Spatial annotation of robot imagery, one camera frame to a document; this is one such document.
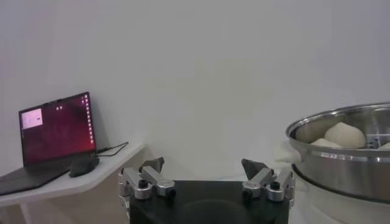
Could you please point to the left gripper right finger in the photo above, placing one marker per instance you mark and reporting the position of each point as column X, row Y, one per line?
column 262, row 179

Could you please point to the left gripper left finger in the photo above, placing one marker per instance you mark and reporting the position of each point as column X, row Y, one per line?
column 155, row 179

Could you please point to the white steamed baozi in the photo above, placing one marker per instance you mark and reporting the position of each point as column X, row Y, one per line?
column 385, row 146
column 321, row 143
column 344, row 135

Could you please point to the stainless steel steamer basket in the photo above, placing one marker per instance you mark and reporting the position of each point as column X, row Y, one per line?
column 344, row 176

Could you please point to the white side table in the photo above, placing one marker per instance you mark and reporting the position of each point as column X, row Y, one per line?
column 97, row 179

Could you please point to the black computer mouse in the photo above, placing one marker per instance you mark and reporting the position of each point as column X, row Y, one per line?
column 83, row 166

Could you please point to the cream electric cooker pot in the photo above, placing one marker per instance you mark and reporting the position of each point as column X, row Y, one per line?
column 335, row 211

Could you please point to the black laptop red screen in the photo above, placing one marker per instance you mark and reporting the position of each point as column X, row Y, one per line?
column 55, row 134

